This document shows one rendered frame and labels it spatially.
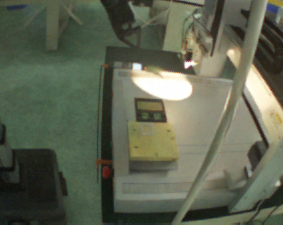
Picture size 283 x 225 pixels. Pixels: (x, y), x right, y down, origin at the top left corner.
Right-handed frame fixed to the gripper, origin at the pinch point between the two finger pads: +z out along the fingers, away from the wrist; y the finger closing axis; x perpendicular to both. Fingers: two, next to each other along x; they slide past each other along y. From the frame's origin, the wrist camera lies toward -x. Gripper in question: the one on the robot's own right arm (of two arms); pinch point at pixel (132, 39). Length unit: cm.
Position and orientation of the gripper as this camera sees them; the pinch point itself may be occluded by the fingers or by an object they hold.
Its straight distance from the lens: 82.4
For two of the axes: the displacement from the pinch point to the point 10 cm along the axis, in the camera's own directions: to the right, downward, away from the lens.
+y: -2.4, -6.3, 7.4
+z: 3.8, 6.4, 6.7
